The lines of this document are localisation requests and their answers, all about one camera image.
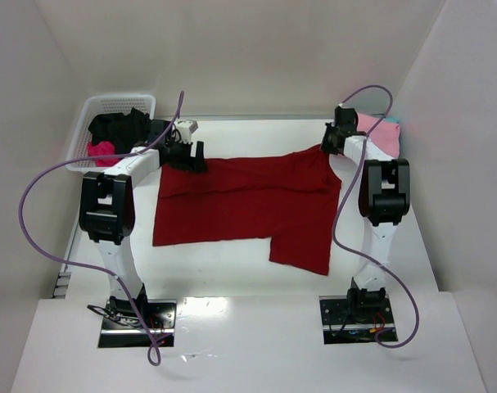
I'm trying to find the dark red t shirt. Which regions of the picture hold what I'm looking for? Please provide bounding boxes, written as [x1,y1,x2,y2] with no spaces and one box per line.
[152,146,341,275]

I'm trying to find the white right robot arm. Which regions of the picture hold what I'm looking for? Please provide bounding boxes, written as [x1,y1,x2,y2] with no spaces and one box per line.
[321,106,410,323]

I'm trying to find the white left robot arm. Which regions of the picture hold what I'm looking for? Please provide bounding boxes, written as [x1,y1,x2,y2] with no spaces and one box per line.
[79,141,207,316]

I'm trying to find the folded teal t shirt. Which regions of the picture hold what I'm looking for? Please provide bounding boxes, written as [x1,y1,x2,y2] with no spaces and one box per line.
[383,116,399,124]

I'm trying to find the folded pink t shirt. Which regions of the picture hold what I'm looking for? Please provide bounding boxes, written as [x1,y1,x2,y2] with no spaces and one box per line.
[357,112,400,158]

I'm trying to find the black t shirt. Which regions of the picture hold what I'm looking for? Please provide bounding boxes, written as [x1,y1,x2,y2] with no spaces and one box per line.
[88,108,169,154]

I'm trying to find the magenta t shirt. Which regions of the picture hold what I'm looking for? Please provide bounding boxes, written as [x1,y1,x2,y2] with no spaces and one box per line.
[87,141,120,167]

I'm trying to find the white plastic basket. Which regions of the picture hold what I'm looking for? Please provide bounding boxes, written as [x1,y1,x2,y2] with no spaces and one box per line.
[66,93,156,174]

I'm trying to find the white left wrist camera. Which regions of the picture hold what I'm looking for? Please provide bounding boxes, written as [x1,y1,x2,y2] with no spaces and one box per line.
[175,120,198,144]

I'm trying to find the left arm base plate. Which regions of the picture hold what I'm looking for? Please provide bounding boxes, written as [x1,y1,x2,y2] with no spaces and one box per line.
[87,300,177,348]

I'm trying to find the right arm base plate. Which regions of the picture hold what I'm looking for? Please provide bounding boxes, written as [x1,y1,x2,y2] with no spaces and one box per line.
[319,296,398,345]

